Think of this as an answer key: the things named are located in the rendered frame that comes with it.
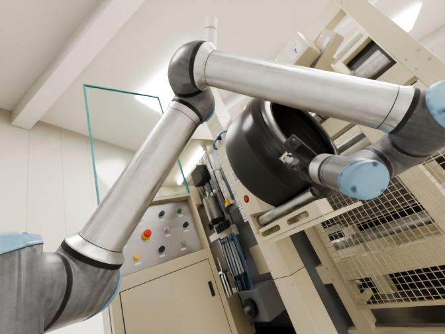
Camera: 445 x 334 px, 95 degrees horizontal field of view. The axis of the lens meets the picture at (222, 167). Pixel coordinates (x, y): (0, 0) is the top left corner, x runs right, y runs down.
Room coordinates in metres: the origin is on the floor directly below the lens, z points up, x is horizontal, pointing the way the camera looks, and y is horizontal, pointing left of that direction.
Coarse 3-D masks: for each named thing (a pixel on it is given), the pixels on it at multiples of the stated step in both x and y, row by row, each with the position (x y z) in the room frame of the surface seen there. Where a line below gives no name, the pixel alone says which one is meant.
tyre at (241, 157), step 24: (240, 120) 0.81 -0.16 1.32; (264, 120) 0.74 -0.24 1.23; (288, 120) 1.13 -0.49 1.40; (312, 120) 1.04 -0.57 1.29; (240, 144) 0.82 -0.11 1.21; (264, 144) 0.75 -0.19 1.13; (312, 144) 1.19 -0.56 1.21; (240, 168) 0.87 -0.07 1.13; (264, 168) 0.81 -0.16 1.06; (288, 168) 0.78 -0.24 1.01; (264, 192) 0.92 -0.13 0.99; (288, 192) 0.89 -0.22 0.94
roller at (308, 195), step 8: (304, 192) 0.86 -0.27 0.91; (312, 192) 0.83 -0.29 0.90; (288, 200) 0.93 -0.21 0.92; (296, 200) 0.89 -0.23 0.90; (304, 200) 0.87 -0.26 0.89; (280, 208) 0.96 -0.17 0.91; (288, 208) 0.94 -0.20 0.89; (264, 216) 1.05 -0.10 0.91; (272, 216) 1.01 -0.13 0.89; (264, 224) 1.08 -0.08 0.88
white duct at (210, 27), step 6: (210, 18) 1.22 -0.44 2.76; (216, 18) 1.25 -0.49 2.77; (210, 24) 1.25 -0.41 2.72; (216, 24) 1.27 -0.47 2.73; (210, 30) 1.27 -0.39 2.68; (216, 30) 1.30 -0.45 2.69; (210, 36) 1.30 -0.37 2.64; (216, 36) 1.33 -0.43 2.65; (216, 42) 1.36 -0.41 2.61; (216, 48) 1.39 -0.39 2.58; (204, 126) 1.70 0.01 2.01
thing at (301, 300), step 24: (216, 96) 1.21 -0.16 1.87; (216, 120) 1.17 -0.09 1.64; (216, 144) 1.25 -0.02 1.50; (240, 192) 1.22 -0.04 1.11; (288, 240) 1.22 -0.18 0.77; (288, 264) 1.17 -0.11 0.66; (288, 288) 1.19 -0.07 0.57; (312, 288) 1.22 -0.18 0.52; (288, 312) 1.24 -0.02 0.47; (312, 312) 1.17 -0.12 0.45
